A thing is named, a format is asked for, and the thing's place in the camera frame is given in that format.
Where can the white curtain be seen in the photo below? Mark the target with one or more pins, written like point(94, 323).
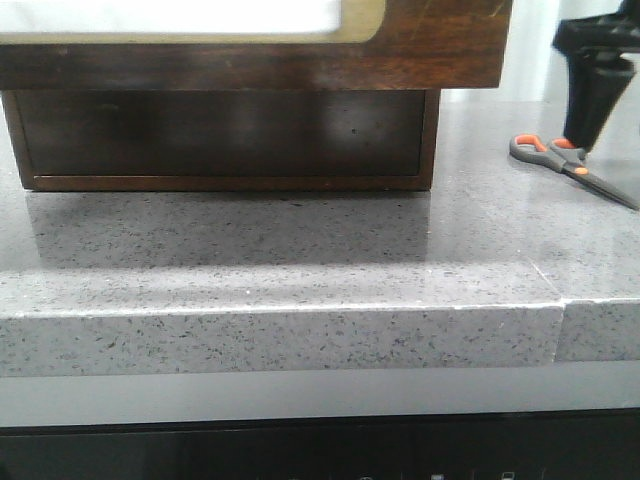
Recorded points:
point(533, 71)

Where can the black appliance control panel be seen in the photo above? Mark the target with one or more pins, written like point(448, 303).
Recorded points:
point(582, 444)

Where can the grey orange scissors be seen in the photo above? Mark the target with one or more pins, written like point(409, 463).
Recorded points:
point(561, 156)

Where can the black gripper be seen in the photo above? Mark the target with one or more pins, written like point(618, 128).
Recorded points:
point(596, 81)

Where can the dark brown wooden drawer cabinet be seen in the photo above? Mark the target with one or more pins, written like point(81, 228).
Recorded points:
point(419, 181)

